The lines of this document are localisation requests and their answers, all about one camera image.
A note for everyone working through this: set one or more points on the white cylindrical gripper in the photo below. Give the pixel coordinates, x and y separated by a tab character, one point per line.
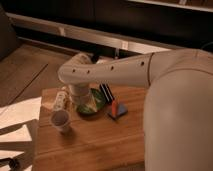
80	94

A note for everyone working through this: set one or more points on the green ceramic bowl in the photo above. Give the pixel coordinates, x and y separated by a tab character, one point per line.
95	104

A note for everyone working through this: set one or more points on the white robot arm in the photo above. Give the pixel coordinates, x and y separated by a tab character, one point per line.
178	108

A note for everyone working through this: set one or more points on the white plastic bottle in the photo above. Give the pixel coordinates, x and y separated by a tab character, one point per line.
61	99

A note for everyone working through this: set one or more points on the black rectangular block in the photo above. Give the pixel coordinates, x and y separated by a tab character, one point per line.
107	93

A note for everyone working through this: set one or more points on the white paper cup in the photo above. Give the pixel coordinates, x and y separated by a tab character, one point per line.
60	120

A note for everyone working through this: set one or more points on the orange and blue toy blocks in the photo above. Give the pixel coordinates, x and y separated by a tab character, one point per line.
117	110

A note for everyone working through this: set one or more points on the white paper sheets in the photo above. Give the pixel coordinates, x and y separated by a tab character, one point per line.
18	131

